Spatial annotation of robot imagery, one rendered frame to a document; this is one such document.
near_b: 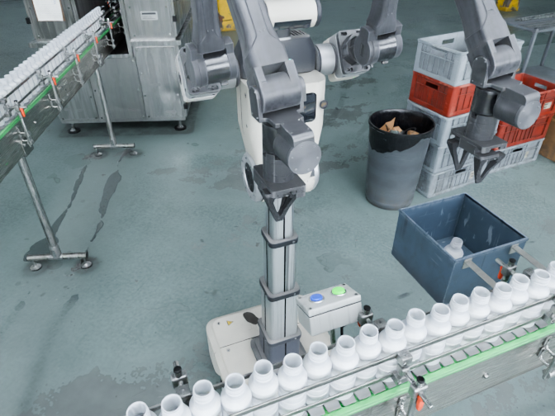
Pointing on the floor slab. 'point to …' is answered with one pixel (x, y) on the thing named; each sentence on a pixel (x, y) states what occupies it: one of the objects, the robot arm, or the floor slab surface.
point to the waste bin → (396, 157)
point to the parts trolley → (533, 43)
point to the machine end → (128, 62)
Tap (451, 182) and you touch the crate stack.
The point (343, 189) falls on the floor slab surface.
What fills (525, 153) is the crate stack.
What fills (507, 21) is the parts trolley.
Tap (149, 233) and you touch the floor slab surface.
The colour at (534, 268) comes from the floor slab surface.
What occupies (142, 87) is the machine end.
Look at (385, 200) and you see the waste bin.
